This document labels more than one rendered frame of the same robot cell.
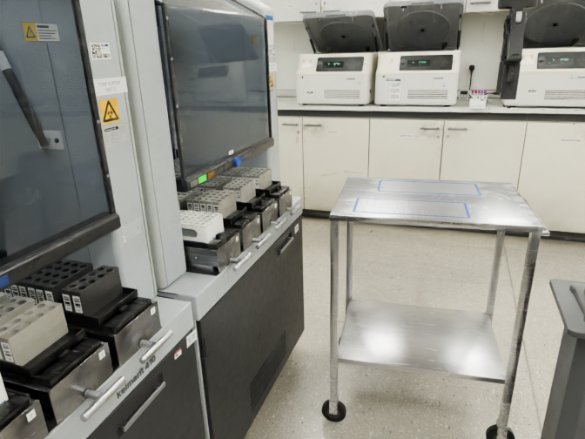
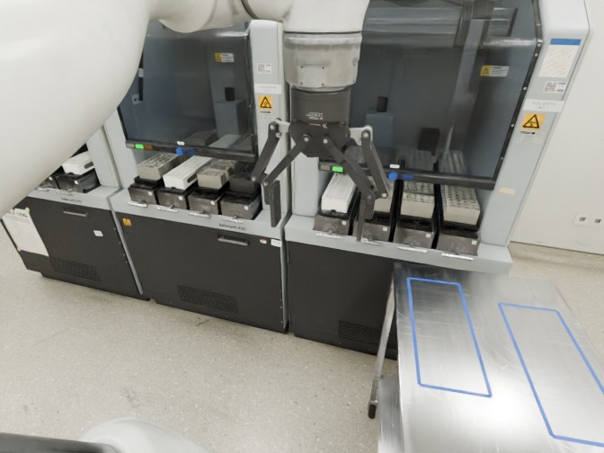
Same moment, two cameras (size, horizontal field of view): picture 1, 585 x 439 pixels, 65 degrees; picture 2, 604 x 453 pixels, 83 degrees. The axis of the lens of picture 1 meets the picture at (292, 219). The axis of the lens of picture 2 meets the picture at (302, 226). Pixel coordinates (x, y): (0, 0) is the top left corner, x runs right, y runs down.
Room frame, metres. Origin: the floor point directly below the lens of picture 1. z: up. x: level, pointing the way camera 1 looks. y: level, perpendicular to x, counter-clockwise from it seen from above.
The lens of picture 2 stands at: (0.98, -0.93, 1.49)
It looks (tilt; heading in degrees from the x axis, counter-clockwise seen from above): 33 degrees down; 86
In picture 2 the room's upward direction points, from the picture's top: straight up
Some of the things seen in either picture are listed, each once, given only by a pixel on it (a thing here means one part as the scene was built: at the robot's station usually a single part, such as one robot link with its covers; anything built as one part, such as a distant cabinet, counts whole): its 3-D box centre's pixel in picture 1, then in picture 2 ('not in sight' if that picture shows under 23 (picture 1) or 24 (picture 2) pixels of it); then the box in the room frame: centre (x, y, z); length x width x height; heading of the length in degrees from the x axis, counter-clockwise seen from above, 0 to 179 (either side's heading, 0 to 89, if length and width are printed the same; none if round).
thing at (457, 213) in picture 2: (263, 179); (460, 214); (1.62, 0.10, 0.85); 0.12 x 0.02 x 0.06; 159
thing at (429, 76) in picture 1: (420, 53); not in sight; (3.52, -0.97, 1.24); 0.62 x 0.56 x 0.69; 161
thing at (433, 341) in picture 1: (420, 302); (457, 446); (1.46, -0.46, 0.41); 0.67 x 0.46 x 0.82; 76
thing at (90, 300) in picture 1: (98, 292); (243, 184); (0.81, 0.40, 0.85); 0.12 x 0.02 x 0.06; 160
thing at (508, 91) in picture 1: (509, 82); (275, 204); (0.97, -0.45, 1.22); 0.03 x 0.01 x 0.07; 70
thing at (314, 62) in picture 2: not in sight; (321, 60); (1.03, -0.48, 1.43); 0.09 x 0.09 x 0.06
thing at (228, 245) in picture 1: (134, 237); (346, 188); (1.27, 0.48, 0.78); 0.73 x 0.14 x 0.09; 70
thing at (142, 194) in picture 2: not in sight; (182, 167); (0.46, 0.77, 0.78); 0.73 x 0.14 x 0.09; 70
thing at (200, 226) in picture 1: (170, 225); (341, 190); (1.23, 0.35, 0.83); 0.30 x 0.10 x 0.06; 70
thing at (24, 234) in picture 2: not in sight; (20, 230); (-0.49, 0.76, 0.43); 0.27 x 0.02 x 0.36; 160
